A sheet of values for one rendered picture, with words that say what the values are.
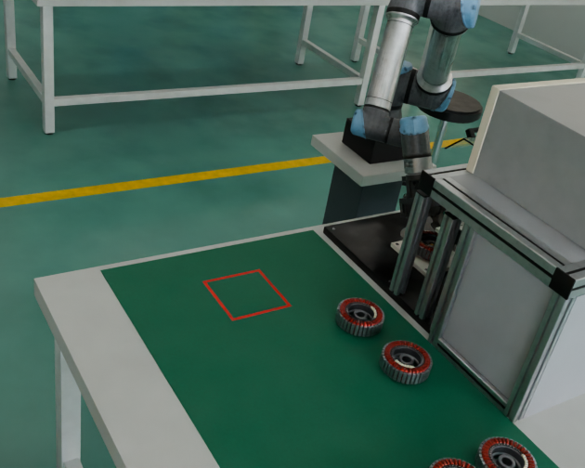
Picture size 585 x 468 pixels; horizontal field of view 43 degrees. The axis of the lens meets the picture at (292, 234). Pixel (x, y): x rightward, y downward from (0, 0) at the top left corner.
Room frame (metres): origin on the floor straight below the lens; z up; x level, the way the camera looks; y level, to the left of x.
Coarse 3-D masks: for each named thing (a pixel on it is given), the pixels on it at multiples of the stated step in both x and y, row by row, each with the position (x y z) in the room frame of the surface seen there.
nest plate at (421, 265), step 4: (400, 240) 1.75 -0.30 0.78; (392, 244) 1.73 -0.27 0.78; (396, 244) 1.73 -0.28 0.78; (400, 244) 1.73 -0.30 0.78; (396, 248) 1.71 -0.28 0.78; (452, 252) 1.74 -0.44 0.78; (416, 256) 1.68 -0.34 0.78; (452, 256) 1.72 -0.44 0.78; (416, 260) 1.67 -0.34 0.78; (420, 260) 1.67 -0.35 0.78; (424, 260) 1.67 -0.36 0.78; (416, 264) 1.65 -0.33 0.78; (420, 264) 1.65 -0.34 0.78; (424, 264) 1.65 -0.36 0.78; (428, 264) 1.66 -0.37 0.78; (448, 264) 1.68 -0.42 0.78; (416, 268) 1.64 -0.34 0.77; (420, 268) 1.63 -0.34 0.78; (424, 268) 1.63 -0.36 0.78; (448, 268) 1.66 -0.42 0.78; (424, 272) 1.62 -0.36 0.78; (424, 276) 1.61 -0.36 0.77
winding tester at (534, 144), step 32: (512, 96) 1.51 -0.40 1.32; (544, 96) 1.55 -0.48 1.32; (576, 96) 1.59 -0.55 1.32; (480, 128) 1.55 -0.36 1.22; (512, 128) 1.48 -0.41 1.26; (544, 128) 1.42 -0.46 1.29; (576, 128) 1.38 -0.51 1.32; (480, 160) 1.53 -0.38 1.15; (512, 160) 1.46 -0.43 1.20; (544, 160) 1.40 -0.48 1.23; (576, 160) 1.35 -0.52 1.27; (512, 192) 1.44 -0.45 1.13; (544, 192) 1.38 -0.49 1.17; (576, 192) 1.33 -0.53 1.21; (576, 224) 1.31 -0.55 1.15
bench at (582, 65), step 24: (504, 0) 5.36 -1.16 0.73; (528, 0) 5.51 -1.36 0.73; (552, 0) 5.67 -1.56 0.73; (576, 0) 5.82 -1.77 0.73; (360, 24) 5.69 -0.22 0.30; (360, 48) 5.71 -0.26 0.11; (552, 48) 6.43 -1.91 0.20; (456, 72) 5.26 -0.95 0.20; (480, 72) 5.41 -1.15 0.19; (504, 72) 5.56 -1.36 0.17
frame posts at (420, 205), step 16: (416, 192) 1.52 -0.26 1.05; (416, 208) 1.52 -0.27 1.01; (416, 224) 1.50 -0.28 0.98; (448, 224) 1.43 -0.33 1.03; (416, 240) 1.52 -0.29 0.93; (448, 240) 1.43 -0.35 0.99; (400, 256) 1.52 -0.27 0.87; (432, 256) 1.44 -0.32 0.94; (448, 256) 1.44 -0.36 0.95; (400, 272) 1.51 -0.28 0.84; (432, 272) 1.44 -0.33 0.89; (400, 288) 1.51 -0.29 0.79; (432, 288) 1.42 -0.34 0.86; (432, 304) 1.43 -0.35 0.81
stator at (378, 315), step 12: (348, 300) 1.42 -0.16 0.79; (360, 300) 1.43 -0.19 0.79; (336, 312) 1.39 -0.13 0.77; (348, 312) 1.41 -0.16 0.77; (360, 312) 1.40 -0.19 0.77; (372, 312) 1.40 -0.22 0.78; (348, 324) 1.34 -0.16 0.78; (360, 324) 1.34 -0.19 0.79; (372, 324) 1.35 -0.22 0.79; (360, 336) 1.34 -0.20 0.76
